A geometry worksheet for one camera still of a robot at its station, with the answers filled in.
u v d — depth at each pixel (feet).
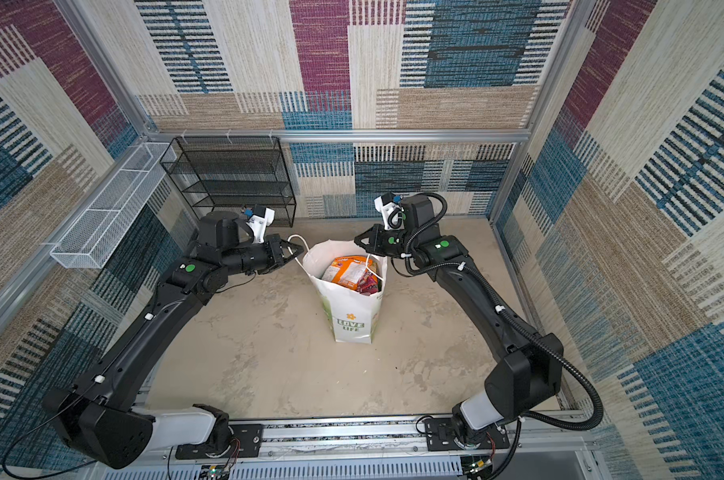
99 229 2.39
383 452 2.39
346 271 2.71
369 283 2.66
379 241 2.14
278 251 2.03
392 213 2.21
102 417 1.22
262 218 2.17
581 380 1.21
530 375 1.35
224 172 3.46
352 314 2.52
